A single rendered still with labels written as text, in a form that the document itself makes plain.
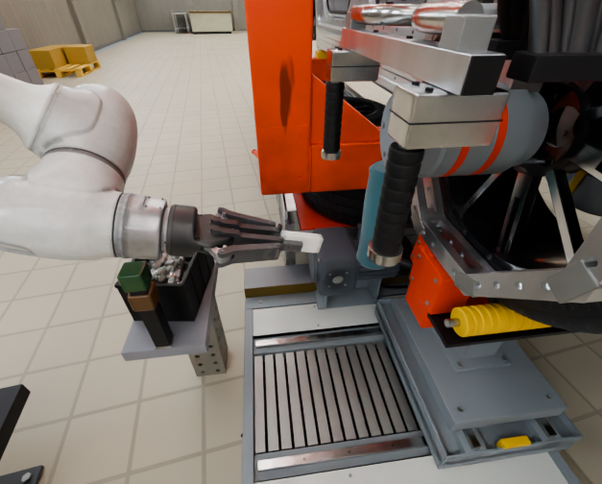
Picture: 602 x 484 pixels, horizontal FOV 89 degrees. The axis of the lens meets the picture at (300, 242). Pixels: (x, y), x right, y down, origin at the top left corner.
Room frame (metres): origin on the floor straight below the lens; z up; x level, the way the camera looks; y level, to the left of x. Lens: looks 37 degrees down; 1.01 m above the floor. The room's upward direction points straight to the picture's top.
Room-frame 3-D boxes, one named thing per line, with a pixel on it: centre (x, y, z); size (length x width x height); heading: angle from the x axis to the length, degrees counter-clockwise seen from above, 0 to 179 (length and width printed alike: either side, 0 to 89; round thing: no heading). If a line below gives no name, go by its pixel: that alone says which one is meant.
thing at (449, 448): (0.53, -0.49, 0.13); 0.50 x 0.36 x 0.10; 7
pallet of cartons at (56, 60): (6.85, 4.54, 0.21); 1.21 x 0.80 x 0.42; 15
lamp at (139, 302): (0.38, 0.29, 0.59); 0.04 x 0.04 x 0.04; 7
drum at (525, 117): (0.50, -0.25, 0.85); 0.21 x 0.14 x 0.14; 97
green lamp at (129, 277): (0.38, 0.29, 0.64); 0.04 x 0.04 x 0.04; 7
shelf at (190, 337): (0.58, 0.31, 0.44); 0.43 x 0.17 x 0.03; 7
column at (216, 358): (0.61, 0.31, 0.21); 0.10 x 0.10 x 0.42; 7
